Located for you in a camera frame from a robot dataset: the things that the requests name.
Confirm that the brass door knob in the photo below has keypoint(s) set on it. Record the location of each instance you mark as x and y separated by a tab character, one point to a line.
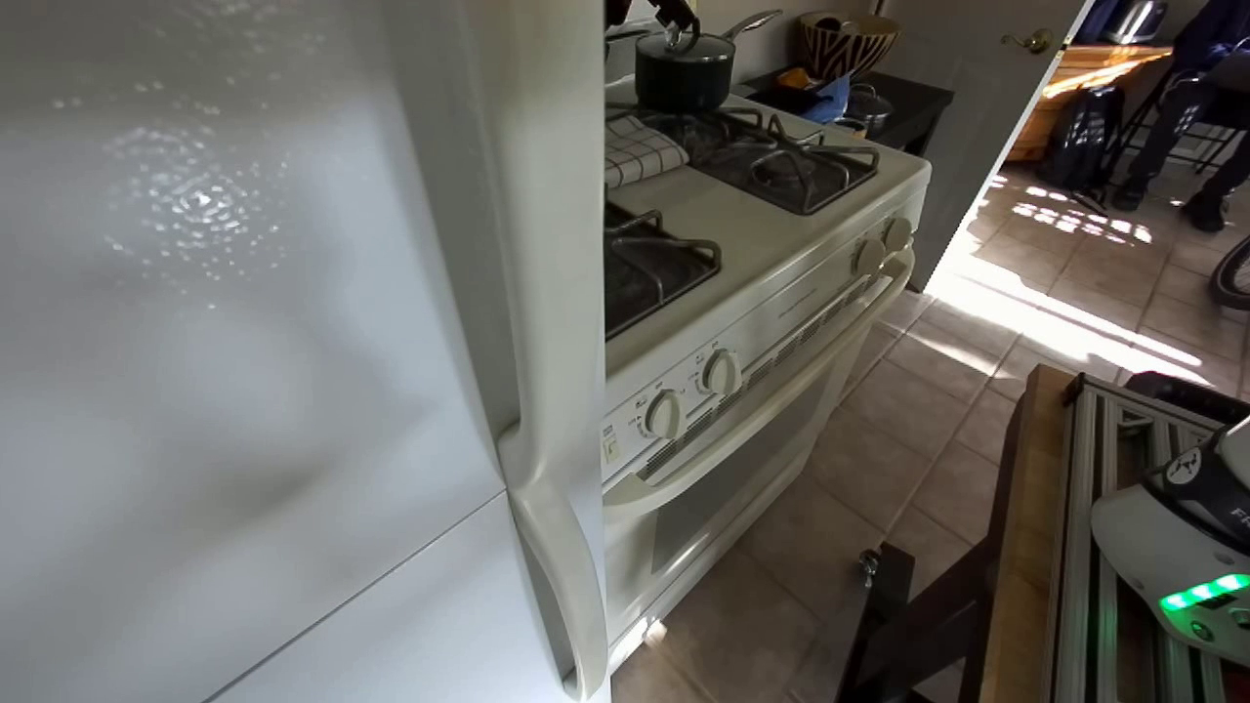
1037	41

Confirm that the zebra print bowl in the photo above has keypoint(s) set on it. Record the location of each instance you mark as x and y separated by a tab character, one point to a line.
844	43

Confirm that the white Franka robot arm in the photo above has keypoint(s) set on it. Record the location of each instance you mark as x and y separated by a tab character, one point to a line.
1172	539

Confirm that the white refrigerator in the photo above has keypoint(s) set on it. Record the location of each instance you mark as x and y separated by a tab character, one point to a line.
258	352

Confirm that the blue cloth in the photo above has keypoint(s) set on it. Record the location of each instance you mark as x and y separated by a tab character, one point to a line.
823	98

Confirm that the white stove knob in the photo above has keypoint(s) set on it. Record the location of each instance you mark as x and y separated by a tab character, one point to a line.
869	255
897	231
720	373
660	417

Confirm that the black metal frame leg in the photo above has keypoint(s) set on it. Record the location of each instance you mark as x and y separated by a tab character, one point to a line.
901	625

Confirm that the wooden robot platform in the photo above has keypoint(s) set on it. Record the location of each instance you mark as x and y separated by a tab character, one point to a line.
1030	559

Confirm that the checkered white hand towel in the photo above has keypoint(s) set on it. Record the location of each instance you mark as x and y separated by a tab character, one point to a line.
641	151

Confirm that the seated person in dark clothes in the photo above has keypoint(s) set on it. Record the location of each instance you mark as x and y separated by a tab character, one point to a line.
1212	80

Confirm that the black side table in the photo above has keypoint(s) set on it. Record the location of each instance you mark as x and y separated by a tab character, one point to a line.
918	111

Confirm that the white gas stove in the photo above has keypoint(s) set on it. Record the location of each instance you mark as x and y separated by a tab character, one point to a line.
754	352

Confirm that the wooden table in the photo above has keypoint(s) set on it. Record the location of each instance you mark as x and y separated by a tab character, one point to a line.
1097	65

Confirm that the small black burner grate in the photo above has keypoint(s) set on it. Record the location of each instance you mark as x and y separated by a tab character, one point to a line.
650	266

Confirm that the black saucepan with lid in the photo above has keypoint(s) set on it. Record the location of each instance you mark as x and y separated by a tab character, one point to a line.
686	80

